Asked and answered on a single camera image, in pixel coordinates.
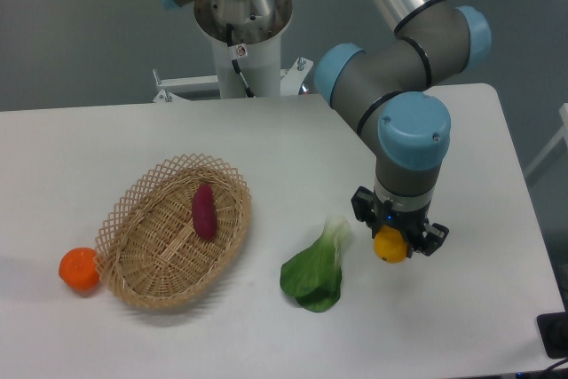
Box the green bok choy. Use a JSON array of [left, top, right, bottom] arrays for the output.
[[280, 215, 351, 313]]

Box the woven wicker basket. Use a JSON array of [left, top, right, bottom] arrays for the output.
[[95, 154, 252, 310]]

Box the orange tangerine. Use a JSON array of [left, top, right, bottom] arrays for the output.
[[58, 247, 99, 292]]

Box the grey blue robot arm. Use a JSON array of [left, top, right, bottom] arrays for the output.
[[160, 0, 492, 263]]

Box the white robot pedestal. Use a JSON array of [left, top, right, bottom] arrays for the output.
[[153, 0, 313, 103]]

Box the white frame at right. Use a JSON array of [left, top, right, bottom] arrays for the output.
[[524, 103, 567, 183]]

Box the purple sweet potato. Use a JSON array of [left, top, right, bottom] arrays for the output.
[[192, 184, 217, 241]]

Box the black device at table edge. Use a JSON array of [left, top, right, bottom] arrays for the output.
[[536, 312, 567, 359]]

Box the yellow mango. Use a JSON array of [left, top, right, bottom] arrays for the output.
[[374, 225, 408, 264]]

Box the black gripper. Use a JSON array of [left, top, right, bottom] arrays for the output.
[[351, 186, 449, 258]]

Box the black cable on pedestal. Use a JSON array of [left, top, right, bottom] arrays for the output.
[[225, 23, 257, 99]]

